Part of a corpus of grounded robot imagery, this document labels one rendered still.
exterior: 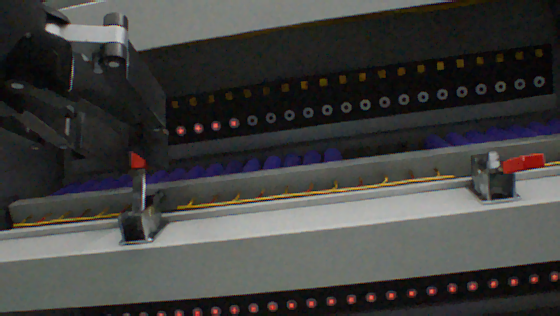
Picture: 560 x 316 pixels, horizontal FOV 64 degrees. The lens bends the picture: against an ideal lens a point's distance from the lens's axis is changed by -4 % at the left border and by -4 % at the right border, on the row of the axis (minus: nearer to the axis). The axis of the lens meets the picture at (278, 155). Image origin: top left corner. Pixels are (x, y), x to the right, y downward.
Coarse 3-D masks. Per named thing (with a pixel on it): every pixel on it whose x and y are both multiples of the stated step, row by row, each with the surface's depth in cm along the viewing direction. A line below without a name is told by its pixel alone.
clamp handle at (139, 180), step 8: (136, 160) 37; (144, 160) 37; (136, 168) 37; (144, 168) 37; (136, 176) 37; (144, 176) 36; (136, 184) 36; (144, 184) 36; (136, 192) 36; (144, 192) 36; (136, 200) 36; (144, 200) 36; (136, 208) 35; (144, 208) 36
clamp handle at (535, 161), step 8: (488, 160) 32; (496, 160) 32; (512, 160) 27; (520, 160) 26; (528, 160) 25; (536, 160) 25; (488, 168) 32; (496, 168) 30; (504, 168) 28; (512, 168) 27; (520, 168) 26; (528, 168) 25; (536, 168) 25
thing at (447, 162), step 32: (352, 160) 39; (384, 160) 38; (416, 160) 37; (448, 160) 37; (544, 160) 36; (96, 192) 42; (128, 192) 41; (192, 192) 40; (224, 192) 40; (256, 192) 40; (288, 192) 39; (320, 192) 37; (32, 224) 41
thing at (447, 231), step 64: (320, 128) 50; (384, 128) 49; (0, 192) 45; (448, 192) 35; (0, 256) 36; (64, 256) 34; (128, 256) 34; (192, 256) 33; (256, 256) 33; (320, 256) 32; (384, 256) 32; (448, 256) 31; (512, 256) 31
